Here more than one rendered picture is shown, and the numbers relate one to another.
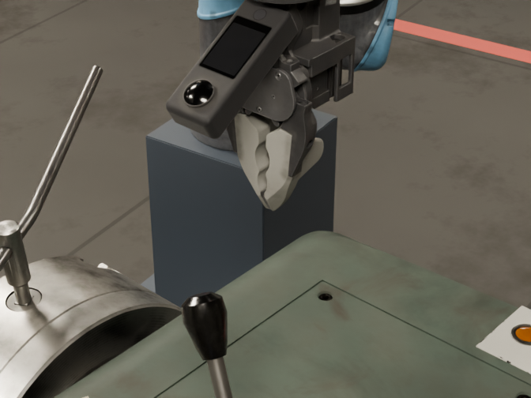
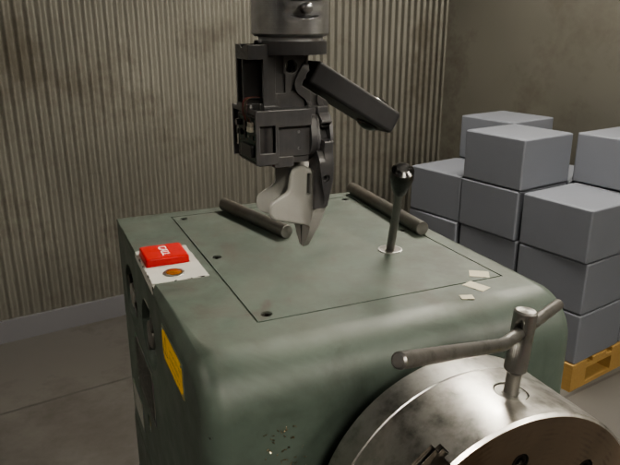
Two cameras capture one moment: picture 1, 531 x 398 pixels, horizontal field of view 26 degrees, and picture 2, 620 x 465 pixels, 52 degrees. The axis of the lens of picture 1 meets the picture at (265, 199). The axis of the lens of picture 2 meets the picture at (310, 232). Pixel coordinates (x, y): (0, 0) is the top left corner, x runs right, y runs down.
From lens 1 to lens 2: 1.50 m
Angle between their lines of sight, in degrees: 124
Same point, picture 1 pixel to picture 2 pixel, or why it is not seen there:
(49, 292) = (485, 389)
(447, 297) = (187, 296)
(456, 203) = not seen: outside the picture
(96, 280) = (437, 406)
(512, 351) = (193, 269)
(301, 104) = not seen: hidden behind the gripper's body
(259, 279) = (303, 334)
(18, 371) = not seen: hidden behind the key
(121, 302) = (419, 377)
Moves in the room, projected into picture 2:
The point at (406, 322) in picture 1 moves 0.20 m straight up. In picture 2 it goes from (232, 292) to (225, 133)
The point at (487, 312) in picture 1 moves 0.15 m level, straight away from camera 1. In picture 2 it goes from (176, 286) to (72, 327)
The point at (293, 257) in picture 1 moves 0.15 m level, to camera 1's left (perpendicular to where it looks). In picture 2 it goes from (262, 341) to (398, 372)
